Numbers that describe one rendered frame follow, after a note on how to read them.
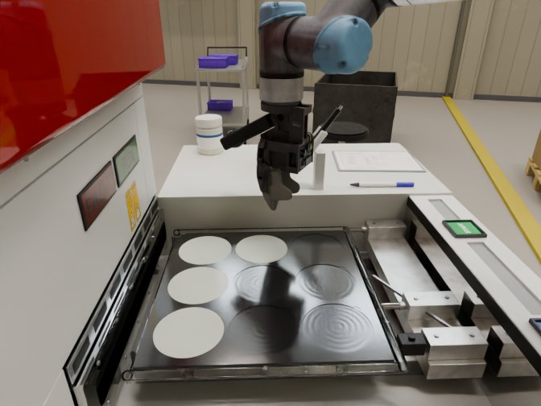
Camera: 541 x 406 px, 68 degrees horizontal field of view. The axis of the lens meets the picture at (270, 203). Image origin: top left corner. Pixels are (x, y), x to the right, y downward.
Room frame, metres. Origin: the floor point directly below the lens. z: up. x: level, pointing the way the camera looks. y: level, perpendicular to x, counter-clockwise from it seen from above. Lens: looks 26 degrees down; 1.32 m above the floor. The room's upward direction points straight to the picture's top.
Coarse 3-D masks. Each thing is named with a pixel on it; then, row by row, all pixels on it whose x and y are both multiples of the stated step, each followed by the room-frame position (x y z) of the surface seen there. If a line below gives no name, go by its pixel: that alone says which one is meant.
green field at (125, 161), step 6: (132, 144) 0.64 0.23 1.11; (126, 150) 0.61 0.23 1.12; (132, 150) 0.63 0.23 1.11; (120, 156) 0.57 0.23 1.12; (126, 156) 0.60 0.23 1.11; (132, 156) 0.63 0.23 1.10; (120, 162) 0.57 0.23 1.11; (126, 162) 0.60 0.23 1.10; (132, 162) 0.62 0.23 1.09; (120, 168) 0.56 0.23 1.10; (126, 168) 0.59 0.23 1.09; (120, 174) 0.56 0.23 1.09; (126, 174) 0.59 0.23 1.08; (120, 180) 0.56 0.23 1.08
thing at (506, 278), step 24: (432, 216) 0.68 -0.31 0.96; (456, 216) 0.68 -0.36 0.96; (456, 240) 0.59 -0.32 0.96; (480, 240) 0.59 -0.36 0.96; (480, 264) 0.52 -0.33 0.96; (504, 264) 0.52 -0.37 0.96; (504, 288) 0.46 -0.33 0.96; (528, 288) 0.46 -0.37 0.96; (528, 312) 0.41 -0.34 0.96; (528, 336) 0.37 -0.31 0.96
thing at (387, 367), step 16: (176, 368) 0.37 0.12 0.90; (192, 368) 0.37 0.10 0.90; (208, 368) 0.37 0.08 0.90; (224, 368) 0.37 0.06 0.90; (240, 368) 0.37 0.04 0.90; (256, 368) 0.37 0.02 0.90; (272, 368) 0.37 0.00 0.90; (288, 368) 0.37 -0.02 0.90; (304, 368) 0.37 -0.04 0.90; (320, 368) 0.37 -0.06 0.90; (336, 368) 0.37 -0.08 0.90; (352, 368) 0.37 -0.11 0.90; (368, 368) 0.37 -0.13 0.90; (384, 368) 0.37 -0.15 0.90; (400, 368) 0.37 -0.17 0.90
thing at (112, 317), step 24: (144, 240) 0.62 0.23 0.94; (144, 264) 0.57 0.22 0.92; (120, 288) 0.48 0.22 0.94; (144, 288) 0.57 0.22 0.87; (120, 312) 0.44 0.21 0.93; (144, 312) 0.53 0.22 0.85; (96, 336) 0.38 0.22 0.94; (120, 336) 0.45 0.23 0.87; (96, 360) 0.35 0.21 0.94; (120, 360) 0.41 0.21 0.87; (72, 384) 0.31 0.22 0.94
